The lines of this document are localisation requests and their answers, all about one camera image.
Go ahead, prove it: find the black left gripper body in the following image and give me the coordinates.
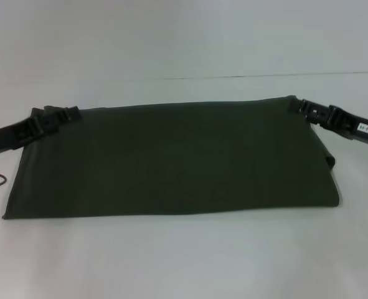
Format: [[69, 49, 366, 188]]
[[0, 118, 27, 157]]

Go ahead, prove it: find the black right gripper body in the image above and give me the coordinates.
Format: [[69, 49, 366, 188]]
[[326, 105, 368, 150]]

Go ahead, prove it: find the dark green FREE t-shirt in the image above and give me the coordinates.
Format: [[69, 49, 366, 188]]
[[1, 95, 341, 221]]

